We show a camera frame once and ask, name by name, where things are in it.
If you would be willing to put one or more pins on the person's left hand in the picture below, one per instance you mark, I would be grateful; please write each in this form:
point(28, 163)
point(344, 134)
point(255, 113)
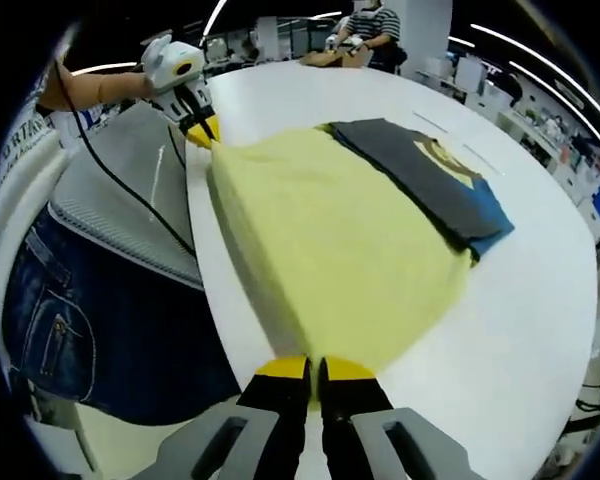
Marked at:
point(155, 60)

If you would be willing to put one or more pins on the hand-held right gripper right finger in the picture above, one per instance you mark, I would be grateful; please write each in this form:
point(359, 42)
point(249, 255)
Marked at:
point(350, 425)

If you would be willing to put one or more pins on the white cabinets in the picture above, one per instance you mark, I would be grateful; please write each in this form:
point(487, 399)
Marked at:
point(467, 75)

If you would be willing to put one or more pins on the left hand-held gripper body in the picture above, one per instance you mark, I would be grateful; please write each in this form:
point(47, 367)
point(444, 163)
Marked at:
point(182, 70)

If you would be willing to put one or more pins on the white lab bench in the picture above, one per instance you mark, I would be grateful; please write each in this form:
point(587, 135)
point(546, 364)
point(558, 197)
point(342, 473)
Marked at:
point(540, 145)

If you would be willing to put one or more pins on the person's white shirt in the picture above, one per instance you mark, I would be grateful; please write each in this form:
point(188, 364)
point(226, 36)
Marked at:
point(25, 165)

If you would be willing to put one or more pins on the person's blue jeans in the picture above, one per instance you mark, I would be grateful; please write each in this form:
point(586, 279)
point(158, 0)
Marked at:
point(105, 325)

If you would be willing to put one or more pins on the cluttered workbench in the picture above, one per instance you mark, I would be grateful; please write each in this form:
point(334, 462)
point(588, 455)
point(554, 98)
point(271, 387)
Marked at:
point(260, 47)

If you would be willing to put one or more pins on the cardboard box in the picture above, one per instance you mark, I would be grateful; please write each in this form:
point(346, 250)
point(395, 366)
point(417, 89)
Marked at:
point(330, 59)

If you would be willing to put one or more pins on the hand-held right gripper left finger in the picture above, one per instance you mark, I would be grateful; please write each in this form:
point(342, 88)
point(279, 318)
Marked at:
point(275, 425)

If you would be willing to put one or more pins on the yellow blue grey garment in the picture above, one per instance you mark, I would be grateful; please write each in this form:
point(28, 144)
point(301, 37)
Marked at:
point(330, 225)

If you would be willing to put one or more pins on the ceiling light strip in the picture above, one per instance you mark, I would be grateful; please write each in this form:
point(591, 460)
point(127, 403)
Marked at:
point(459, 41)
point(517, 66)
point(105, 67)
point(480, 27)
point(215, 17)

